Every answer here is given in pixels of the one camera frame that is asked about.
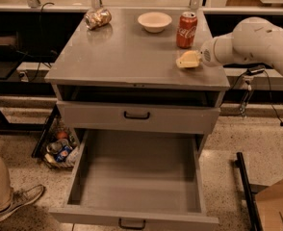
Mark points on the open grey bottom drawer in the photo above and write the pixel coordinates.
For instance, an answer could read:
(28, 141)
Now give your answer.
(143, 181)

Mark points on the closed grey middle drawer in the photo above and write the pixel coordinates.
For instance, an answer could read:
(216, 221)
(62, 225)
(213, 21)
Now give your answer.
(146, 118)

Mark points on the wire basket of cans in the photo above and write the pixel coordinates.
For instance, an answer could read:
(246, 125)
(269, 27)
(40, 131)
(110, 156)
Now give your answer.
(60, 149)

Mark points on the black power adapter with cable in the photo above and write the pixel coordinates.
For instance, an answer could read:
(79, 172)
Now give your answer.
(247, 78)

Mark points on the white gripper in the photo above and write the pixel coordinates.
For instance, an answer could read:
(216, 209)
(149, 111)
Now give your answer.
(207, 56)

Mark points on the cardboard box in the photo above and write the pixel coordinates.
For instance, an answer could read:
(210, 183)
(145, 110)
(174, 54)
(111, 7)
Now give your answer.
(270, 207)

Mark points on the black metal frame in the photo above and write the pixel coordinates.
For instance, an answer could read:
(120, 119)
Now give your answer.
(248, 195)

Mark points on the grey drawer cabinet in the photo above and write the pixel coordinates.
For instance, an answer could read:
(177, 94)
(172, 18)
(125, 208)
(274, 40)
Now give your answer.
(121, 63)

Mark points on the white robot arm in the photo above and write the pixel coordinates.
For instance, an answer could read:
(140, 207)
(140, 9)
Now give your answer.
(254, 40)

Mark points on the white bowl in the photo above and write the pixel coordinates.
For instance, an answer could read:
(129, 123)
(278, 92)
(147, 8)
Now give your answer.
(154, 22)

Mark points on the red Coca-Cola can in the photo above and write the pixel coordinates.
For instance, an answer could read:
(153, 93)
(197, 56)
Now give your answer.
(186, 30)

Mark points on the crushed tan can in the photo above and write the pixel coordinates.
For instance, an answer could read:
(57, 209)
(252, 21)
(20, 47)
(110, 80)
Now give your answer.
(97, 19)

